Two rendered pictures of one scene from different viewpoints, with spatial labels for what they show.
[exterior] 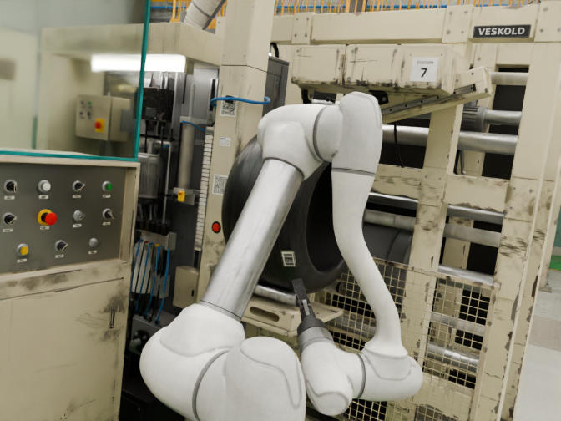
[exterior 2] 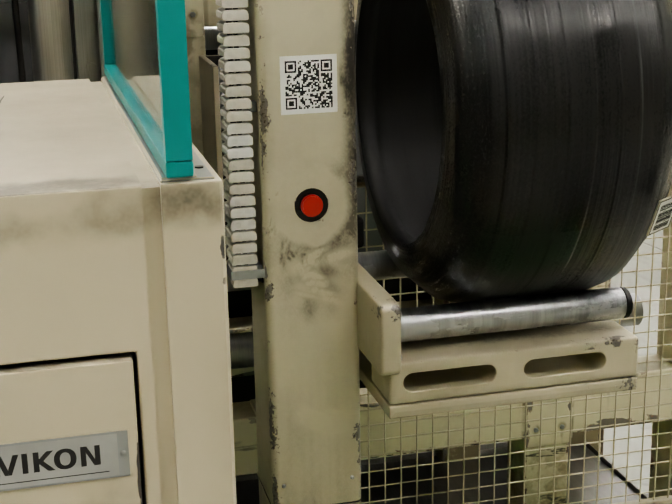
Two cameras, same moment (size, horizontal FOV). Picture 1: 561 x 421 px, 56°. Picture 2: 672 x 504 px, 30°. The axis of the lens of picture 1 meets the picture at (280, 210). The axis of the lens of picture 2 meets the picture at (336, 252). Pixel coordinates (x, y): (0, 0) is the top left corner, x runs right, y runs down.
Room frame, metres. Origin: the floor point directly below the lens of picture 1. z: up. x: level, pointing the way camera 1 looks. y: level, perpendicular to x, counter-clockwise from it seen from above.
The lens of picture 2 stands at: (0.82, 1.39, 1.45)
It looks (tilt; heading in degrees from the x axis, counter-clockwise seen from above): 16 degrees down; 313
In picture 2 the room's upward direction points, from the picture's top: 1 degrees counter-clockwise
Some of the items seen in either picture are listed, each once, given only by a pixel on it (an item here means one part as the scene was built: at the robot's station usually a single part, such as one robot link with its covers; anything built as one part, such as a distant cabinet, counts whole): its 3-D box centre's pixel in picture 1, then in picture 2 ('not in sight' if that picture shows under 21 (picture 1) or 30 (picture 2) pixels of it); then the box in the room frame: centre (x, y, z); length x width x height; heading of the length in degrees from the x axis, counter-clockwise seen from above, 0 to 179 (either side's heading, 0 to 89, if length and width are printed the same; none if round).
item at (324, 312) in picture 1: (276, 308); (469, 350); (1.87, -0.03, 0.80); 0.37 x 0.36 x 0.02; 147
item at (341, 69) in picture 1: (375, 72); not in sight; (2.04, -0.30, 1.71); 0.61 x 0.25 x 0.15; 57
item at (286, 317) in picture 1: (255, 306); (504, 359); (1.75, 0.05, 0.83); 0.36 x 0.09 x 0.06; 57
